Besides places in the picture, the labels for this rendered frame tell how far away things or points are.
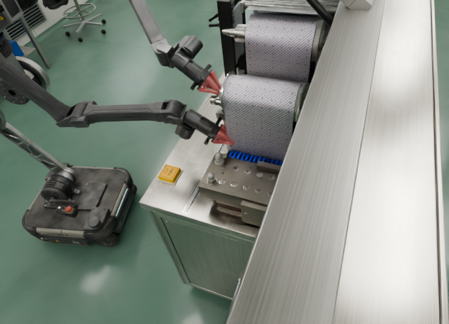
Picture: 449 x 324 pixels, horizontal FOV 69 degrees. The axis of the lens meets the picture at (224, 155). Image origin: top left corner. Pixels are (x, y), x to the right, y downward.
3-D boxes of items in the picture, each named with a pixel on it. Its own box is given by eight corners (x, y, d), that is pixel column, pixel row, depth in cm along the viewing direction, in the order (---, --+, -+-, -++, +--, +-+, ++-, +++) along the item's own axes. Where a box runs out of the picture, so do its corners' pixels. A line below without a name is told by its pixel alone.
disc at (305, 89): (305, 106, 116) (308, 71, 105) (306, 107, 116) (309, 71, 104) (294, 136, 107) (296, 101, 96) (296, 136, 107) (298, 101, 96)
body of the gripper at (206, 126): (207, 146, 122) (190, 135, 121) (218, 127, 128) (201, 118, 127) (213, 137, 117) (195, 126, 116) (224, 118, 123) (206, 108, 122)
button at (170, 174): (166, 167, 140) (165, 164, 139) (181, 171, 138) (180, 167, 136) (158, 180, 136) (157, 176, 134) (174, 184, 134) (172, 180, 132)
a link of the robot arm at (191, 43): (161, 64, 121) (154, 47, 114) (179, 43, 125) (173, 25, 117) (187, 76, 117) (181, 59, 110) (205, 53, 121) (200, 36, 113)
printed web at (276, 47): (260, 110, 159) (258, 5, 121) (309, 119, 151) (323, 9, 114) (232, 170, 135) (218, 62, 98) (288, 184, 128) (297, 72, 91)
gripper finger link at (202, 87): (214, 103, 118) (192, 87, 117) (221, 93, 123) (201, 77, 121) (223, 91, 113) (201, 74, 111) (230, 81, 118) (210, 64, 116)
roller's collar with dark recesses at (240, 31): (240, 36, 129) (239, 20, 124) (255, 37, 127) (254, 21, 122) (234, 45, 125) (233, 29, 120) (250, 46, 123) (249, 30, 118)
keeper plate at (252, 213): (244, 216, 119) (242, 199, 111) (270, 224, 116) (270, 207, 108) (241, 222, 118) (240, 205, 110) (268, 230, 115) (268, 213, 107)
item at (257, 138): (229, 150, 127) (225, 113, 114) (289, 164, 120) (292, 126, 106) (229, 151, 127) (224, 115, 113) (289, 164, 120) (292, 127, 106)
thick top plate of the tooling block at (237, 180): (216, 164, 130) (214, 153, 125) (320, 188, 117) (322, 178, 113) (200, 196, 120) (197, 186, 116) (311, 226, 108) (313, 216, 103)
